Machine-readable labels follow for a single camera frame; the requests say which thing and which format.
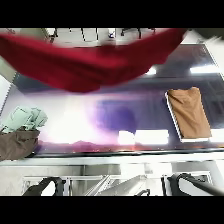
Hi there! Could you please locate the silver frame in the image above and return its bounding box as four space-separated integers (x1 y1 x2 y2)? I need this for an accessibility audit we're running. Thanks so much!
0 151 224 197

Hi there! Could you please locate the pale green garment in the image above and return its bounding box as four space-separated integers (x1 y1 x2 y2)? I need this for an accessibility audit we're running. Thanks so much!
0 105 48 134

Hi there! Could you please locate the brown folded garment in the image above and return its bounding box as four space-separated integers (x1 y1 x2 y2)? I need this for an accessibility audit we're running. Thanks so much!
166 86 213 140

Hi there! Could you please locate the grey-brown garment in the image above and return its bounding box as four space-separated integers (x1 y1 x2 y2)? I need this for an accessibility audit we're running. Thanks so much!
0 129 41 162

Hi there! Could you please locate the red T-shirt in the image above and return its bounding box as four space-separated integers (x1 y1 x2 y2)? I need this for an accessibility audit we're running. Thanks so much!
0 28 188 94

